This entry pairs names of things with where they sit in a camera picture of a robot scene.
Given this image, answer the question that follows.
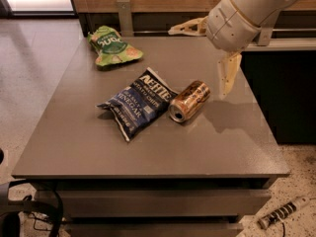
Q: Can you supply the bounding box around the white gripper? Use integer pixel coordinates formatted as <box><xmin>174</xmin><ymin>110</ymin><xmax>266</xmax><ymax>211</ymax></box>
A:
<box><xmin>168</xmin><ymin>0</ymin><xmax>260</xmax><ymax>98</ymax></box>

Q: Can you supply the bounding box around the orange soda can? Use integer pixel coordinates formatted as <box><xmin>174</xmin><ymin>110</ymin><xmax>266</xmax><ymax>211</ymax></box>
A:
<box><xmin>169</xmin><ymin>80</ymin><xmax>210</xmax><ymax>122</ymax></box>

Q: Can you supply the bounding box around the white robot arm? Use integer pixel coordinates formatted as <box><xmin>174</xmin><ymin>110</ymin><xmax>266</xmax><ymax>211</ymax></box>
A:
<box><xmin>168</xmin><ymin>0</ymin><xmax>299</xmax><ymax>97</ymax></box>

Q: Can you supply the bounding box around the blue kettle chip bag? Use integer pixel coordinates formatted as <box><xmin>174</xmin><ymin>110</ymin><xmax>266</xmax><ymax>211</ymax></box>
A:
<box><xmin>97</xmin><ymin>68</ymin><xmax>178</xmax><ymax>142</ymax></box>

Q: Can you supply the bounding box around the green rice chip bag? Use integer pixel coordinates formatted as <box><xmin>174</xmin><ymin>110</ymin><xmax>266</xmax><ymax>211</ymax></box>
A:
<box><xmin>88</xmin><ymin>26</ymin><xmax>143</xmax><ymax>67</ymax></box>

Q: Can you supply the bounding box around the grey drawer cabinet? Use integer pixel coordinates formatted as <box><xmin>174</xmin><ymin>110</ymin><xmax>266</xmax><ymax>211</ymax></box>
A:
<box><xmin>49</xmin><ymin>180</ymin><xmax>271</xmax><ymax>237</ymax></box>

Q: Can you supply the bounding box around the black chair part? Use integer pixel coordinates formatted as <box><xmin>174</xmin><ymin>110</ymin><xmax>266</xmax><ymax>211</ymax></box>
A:
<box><xmin>0</xmin><ymin>148</ymin><xmax>64</xmax><ymax>237</ymax></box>

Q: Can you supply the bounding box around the right metal bracket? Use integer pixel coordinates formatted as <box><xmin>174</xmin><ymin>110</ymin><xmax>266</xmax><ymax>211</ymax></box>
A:
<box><xmin>256</xmin><ymin>16</ymin><xmax>278</xmax><ymax>46</ymax></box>

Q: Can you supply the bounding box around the metal bracket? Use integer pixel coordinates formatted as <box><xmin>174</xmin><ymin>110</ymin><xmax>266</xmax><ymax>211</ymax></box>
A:
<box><xmin>256</xmin><ymin>16</ymin><xmax>278</xmax><ymax>46</ymax></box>
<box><xmin>117</xmin><ymin>0</ymin><xmax>134</xmax><ymax>37</ymax></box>

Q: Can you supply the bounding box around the left metal bracket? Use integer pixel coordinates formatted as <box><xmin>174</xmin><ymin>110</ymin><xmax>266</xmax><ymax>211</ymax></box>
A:
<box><xmin>117</xmin><ymin>0</ymin><xmax>134</xmax><ymax>37</ymax></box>

